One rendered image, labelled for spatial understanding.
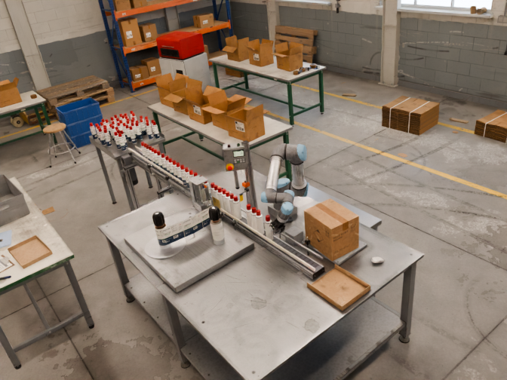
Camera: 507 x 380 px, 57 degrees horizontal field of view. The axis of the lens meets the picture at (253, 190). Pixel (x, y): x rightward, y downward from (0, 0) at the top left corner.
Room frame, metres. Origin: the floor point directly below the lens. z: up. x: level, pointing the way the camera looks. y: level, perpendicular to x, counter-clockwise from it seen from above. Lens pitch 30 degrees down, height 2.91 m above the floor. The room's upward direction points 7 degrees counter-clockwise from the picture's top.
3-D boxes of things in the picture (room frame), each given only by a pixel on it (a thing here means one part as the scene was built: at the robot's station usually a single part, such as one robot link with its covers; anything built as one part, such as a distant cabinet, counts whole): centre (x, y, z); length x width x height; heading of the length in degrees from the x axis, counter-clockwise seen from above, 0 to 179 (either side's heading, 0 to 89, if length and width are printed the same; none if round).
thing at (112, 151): (5.02, 1.38, 0.46); 0.73 x 0.62 x 0.93; 35
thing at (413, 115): (6.37, -2.44, 0.16); 0.65 x 0.54 x 0.32; 39
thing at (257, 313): (2.86, 0.12, 0.82); 2.10 x 1.50 x 0.02; 35
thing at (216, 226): (2.80, 0.30, 1.03); 0.09 x 0.09 x 0.30
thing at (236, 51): (8.38, -0.04, 0.97); 0.51 x 0.36 x 0.37; 127
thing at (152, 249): (2.82, 0.70, 0.89); 0.31 x 0.31 x 0.01
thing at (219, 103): (5.30, 0.18, 0.96); 0.53 x 0.45 x 0.37; 126
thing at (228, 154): (3.16, 0.10, 1.38); 0.17 x 0.10 x 0.19; 90
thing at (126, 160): (4.55, 1.32, 0.71); 0.15 x 0.12 x 0.34; 125
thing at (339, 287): (2.21, -0.46, 0.85); 0.30 x 0.26 x 0.04; 35
